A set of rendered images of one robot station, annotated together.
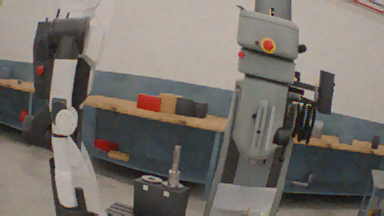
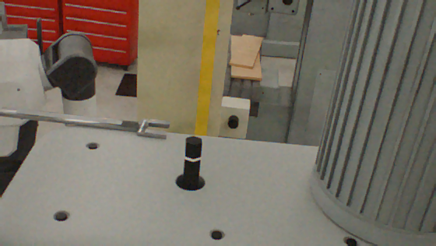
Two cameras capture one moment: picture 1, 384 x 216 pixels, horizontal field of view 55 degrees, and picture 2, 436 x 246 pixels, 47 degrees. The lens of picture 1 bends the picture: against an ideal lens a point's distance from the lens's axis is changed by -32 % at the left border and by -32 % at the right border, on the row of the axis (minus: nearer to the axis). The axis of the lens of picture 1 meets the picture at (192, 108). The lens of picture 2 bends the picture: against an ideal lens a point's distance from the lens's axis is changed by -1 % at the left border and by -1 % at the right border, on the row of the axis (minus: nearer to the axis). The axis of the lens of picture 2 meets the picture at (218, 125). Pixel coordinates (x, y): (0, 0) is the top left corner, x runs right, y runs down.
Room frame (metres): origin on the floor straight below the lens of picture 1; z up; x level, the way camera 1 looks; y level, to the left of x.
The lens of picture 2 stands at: (1.93, -0.78, 2.26)
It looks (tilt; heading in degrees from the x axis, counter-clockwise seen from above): 29 degrees down; 78
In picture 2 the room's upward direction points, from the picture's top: 6 degrees clockwise
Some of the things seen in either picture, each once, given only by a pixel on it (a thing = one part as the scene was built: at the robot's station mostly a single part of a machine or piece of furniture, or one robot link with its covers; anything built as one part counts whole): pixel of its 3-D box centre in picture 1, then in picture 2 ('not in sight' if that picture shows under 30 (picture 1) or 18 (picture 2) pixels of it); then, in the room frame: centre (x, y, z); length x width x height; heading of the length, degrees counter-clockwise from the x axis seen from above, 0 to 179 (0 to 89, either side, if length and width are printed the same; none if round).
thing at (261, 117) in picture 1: (259, 127); not in sight; (1.90, -0.26, 1.45); 0.04 x 0.04 x 0.21; 80
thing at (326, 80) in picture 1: (326, 91); not in sight; (2.25, -0.66, 1.62); 0.20 x 0.09 x 0.21; 170
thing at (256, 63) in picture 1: (269, 65); not in sight; (2.05, -0.29, 1.68); 0.34 x 0.24 x 0.10; 170
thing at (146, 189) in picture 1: (160, 200); not in sight; (2.12, 0.08, 1.02); 0.22 x 0.12 x 0.20; 70
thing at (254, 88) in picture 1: (262, 117); not in sight; (2.01, -0.28, 1.47); 0.21 x 0.19 x 0.32; 80
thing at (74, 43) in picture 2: not in sight; (76, 67); (1.80, 0.48, 1.70); 0.12 x 0.09 x 0.14; 99
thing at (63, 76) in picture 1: (64, 95); not in sight; (1.36, 0.39, 1.52); 0.13 x 0.12 x 0.22; 10
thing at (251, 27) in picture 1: (271, 36); (197, 231); (2.02, -0.28, 1.81); 0.47 x 0.26 x 0.16; 170
